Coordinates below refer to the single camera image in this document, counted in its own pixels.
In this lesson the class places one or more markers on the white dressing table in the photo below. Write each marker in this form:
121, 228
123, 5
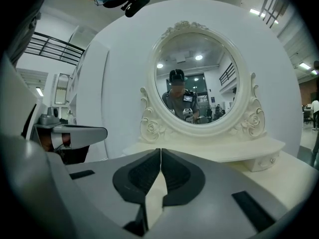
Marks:
286, 178

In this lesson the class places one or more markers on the ceiling light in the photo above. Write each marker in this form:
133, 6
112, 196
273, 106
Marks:
259, 13
304, 65

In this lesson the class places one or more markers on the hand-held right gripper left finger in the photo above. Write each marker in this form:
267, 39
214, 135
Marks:
94, 195

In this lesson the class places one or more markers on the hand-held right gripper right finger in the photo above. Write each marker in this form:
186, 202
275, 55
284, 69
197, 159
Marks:
211, 208

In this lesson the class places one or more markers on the oval mirror white ornate frame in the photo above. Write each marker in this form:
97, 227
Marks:
197, 138

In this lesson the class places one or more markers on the black head camera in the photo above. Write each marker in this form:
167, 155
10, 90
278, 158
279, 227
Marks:
135, 5

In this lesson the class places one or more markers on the black railing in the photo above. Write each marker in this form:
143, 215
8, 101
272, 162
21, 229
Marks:
274, 4
54, 48

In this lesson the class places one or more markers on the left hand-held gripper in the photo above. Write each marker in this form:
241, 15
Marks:
17, 103

